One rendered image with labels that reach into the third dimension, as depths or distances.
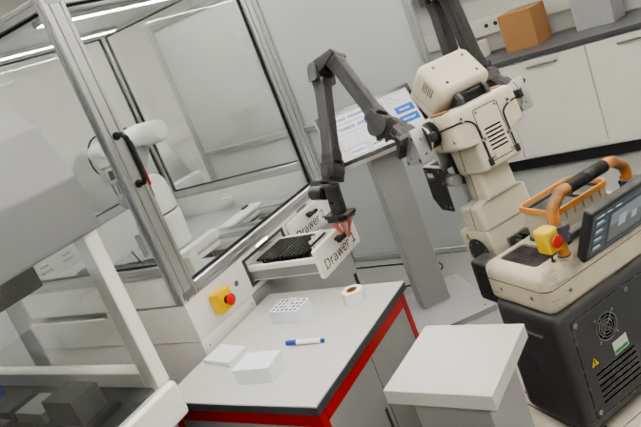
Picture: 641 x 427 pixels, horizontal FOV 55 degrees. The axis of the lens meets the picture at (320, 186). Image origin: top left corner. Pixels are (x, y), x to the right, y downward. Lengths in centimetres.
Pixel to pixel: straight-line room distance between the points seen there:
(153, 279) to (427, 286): 169
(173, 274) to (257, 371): 48
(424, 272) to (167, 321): 159
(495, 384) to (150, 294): 122
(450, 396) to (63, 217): 99
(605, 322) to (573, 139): 312
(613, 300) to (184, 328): 134
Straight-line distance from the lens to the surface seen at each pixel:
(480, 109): 201
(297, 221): 259
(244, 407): 180
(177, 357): 231
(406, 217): 324
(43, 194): 155
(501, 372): 152
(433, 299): 342
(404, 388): 157
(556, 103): 488
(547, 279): 175
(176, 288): 210
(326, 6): 388
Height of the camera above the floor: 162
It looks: 14 degrees down
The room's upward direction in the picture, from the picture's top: 21 degrees counter-clockwise
